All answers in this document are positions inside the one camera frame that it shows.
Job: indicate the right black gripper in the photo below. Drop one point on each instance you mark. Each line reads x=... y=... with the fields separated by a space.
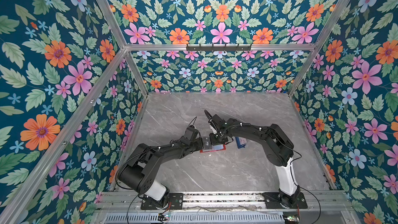
x=213 y=142

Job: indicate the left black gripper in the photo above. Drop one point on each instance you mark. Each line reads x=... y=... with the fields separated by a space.
x=199 y=141

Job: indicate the red leather card holder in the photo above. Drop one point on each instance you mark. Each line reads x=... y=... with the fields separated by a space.
x=213 y=148

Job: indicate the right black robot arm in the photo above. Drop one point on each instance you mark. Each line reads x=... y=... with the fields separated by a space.
x=277 y=147

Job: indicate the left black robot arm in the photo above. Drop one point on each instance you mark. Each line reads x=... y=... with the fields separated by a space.
x=142 y=166

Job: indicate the blue card tray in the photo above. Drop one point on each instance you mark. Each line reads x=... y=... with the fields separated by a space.
x=241 y=142

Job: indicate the black hook rack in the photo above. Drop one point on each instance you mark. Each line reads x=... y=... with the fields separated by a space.
x=218 y=47

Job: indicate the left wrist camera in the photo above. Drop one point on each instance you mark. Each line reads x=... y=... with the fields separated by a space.
x=191 y=133

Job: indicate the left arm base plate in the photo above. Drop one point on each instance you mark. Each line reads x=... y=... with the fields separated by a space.
x=170 y=201

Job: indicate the white vented cable duct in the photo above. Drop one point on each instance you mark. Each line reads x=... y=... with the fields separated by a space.
x=195 y=218

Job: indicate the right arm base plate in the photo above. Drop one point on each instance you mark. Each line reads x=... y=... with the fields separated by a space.
x=274 y=200

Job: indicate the aluminium mounting rail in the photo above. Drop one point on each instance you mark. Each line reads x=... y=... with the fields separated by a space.
x=332 y=200

